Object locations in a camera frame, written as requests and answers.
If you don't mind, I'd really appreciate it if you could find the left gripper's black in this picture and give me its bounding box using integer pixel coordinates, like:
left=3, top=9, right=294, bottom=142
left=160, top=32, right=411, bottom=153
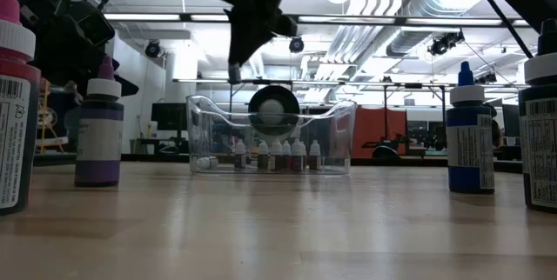
left=35, top=0, right=140, bottom=97

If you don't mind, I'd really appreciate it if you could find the large purple food coloring bottle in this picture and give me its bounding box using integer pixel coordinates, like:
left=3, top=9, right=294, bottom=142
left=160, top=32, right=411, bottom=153
left=74, top=56, right=126, bottom=188

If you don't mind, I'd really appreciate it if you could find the large blue food coloring bottle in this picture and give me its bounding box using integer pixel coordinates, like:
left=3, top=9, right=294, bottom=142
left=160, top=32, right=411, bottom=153
left=446, top=60, right=496, bottom=195

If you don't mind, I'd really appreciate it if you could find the large black food coloring bottle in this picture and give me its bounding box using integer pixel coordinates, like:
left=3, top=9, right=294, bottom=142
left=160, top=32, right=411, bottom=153
left=517, top=17, right=557, bottom=215

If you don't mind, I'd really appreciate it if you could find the black monitor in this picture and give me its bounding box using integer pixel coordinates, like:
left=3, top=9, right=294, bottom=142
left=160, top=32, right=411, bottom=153
left=151, top=102, right=189, bottom=132
left=502, top=103, right=522, bottom=138

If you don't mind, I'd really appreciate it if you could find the long ceiling light bar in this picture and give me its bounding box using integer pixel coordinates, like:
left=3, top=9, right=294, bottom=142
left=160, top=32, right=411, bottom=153
left=103, top=11, right=541, bottom=28

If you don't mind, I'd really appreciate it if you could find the yellow stand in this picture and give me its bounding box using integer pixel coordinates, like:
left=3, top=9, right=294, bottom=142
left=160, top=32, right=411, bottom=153
left=37, top=78, right=66, bottom=156

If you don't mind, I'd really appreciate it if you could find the clear plastic bin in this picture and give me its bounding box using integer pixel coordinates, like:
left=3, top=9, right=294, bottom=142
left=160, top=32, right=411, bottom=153
left=185, top=94, right=358, bottom=176

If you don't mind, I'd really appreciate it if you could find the orange partition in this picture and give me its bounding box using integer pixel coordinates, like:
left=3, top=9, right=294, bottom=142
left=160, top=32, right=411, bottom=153
left=351, top=106, right=408, bottom=158

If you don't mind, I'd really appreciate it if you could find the black office chair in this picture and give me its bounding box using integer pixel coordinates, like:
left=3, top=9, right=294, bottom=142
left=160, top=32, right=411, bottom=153
left=361, top=134, right=430, bottom=159

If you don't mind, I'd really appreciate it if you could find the black ceiling spotlight cluster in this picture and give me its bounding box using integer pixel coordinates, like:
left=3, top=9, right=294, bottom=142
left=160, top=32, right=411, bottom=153
left=426, top=30, right=466, bottom=57

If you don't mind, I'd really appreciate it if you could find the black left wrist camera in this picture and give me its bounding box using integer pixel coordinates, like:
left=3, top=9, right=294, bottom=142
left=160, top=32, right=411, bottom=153
left=69, top=0, right=117, bottom=49

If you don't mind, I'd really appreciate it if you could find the silver ceiling duct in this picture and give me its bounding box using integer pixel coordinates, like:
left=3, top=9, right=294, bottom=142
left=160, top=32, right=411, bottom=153
left=385, top=0, right=487, bottom=58

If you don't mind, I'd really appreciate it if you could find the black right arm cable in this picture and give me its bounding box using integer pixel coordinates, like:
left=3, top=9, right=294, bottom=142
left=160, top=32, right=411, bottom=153
left=476, top=0, right=537, bottom=58

